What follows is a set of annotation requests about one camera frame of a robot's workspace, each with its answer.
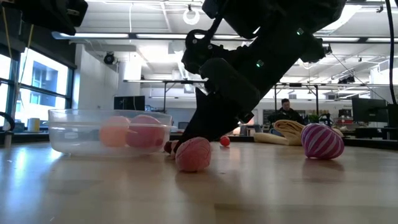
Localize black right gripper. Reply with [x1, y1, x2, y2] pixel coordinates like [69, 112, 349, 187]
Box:
[173, 29, 307, 153]

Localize small pink toy ball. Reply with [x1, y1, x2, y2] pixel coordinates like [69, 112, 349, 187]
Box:
[175, 136, 213, 173]

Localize red toy tomato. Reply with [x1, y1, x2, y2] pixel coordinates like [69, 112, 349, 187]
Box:
[126, 114, 165, 149]

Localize orange toy fruit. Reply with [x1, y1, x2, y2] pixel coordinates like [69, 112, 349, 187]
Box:
[99, 115, 137, 148]

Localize purple striped toy onion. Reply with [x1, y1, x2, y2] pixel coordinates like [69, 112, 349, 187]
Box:
[300, 123, 345, 161]

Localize clear plastic tupperware container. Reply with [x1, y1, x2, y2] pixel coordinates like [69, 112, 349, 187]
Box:
[48, 108, 173, 156]

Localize person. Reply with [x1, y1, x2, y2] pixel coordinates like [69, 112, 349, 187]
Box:
[267, 98, 305, 126]

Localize folded yellow cloth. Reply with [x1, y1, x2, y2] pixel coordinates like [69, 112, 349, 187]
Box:
[253, 119, 345, 146]

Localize large black computer monitor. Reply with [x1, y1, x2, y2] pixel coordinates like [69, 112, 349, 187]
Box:
[351, 97, 389, 124]

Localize white cup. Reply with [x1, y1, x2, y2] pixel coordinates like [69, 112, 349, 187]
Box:
[27, 117, 41, 133]

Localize dark computer monitor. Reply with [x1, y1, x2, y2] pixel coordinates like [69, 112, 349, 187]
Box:
[387, 103, 398, 128]

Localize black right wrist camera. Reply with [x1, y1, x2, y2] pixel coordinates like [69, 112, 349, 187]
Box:
[198, 57, 261, 116]

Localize black metal stand frame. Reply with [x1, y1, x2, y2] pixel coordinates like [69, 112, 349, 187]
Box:
[274, 83, 320, 113]
[163, 80, 208, 114]

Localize white cable ring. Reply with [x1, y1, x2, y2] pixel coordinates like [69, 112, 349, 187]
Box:
[182, 7, 201, 26]

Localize dark window frame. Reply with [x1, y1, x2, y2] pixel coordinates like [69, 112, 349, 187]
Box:
[0, 43, 77, 138]

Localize yellow hanging cable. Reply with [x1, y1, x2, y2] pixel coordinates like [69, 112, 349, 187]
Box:
[1, 6, 34, 103]

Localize black curved hose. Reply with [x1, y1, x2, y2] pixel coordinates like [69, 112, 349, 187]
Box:
[0, 111, 16, 132]

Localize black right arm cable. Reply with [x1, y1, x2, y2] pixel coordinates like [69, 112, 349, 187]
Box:
[384, 0, 398, 105]

